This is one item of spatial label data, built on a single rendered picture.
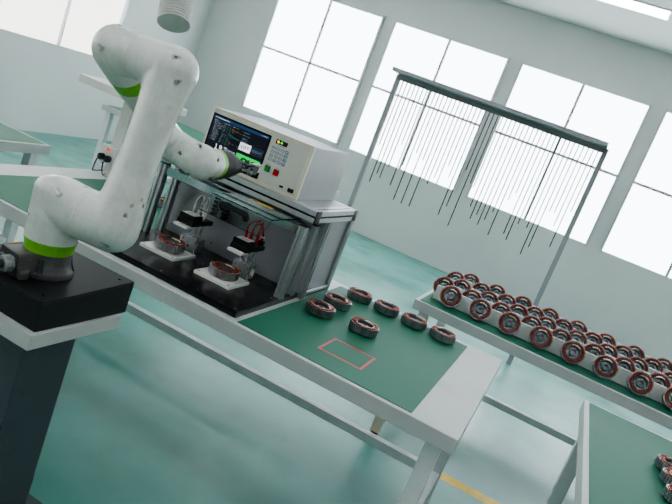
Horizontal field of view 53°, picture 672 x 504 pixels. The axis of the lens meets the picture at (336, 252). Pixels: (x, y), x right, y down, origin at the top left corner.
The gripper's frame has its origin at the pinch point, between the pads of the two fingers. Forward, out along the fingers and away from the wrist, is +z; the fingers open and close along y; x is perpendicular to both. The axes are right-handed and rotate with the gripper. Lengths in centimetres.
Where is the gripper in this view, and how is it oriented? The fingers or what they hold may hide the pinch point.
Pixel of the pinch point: (254, 167)
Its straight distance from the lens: 239.0
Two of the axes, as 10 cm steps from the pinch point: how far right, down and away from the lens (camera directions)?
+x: 3.5, -9.1, -2.0
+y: 8.7, 4.0, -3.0
